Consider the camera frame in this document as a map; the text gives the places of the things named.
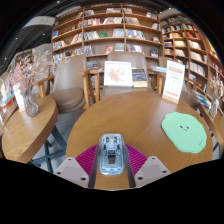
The curved wooden bookshelf with books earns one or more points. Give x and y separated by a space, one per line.
186 43

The small white table sign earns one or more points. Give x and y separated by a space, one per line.
19 98

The dark cover book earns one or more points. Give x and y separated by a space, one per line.
139 77

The stack of colourful books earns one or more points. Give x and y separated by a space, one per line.
202 99

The translucent light blue computer mouse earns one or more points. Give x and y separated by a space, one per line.
112 156

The light blue book stack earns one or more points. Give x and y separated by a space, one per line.
158 69

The white hanging ceiling panel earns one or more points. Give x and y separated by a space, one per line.
40 21

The green wavy-edged mouse pad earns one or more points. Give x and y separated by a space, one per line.
185 131

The brown upholstered wooden armchair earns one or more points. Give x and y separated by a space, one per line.
68 86
190 98
126 56

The white sign on wooden base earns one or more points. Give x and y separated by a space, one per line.
173 81

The glass vase with beige flowers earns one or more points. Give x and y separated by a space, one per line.
214 106

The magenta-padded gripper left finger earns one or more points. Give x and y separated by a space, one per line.
71 170

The white framed floral picture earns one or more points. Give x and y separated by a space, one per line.
118 74

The wide wooden bookshelf with books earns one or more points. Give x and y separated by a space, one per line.
106 33

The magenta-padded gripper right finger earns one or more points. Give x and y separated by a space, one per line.
151 170

